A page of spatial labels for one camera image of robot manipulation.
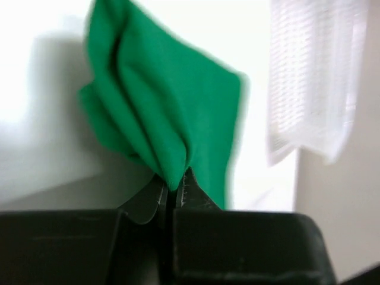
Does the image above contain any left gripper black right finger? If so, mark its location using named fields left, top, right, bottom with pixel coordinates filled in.
left=172, top=169, right=336, bottom=284

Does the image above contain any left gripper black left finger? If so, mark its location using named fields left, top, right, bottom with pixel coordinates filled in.
left=1, top=176, right=167, bottom=284

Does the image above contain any green item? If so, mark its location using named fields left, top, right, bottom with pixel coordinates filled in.
left=79, top=1, right=243, bottom=208

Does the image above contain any white plastic basket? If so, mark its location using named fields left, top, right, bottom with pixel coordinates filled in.
left=268, top=1, right=369, bottom=165

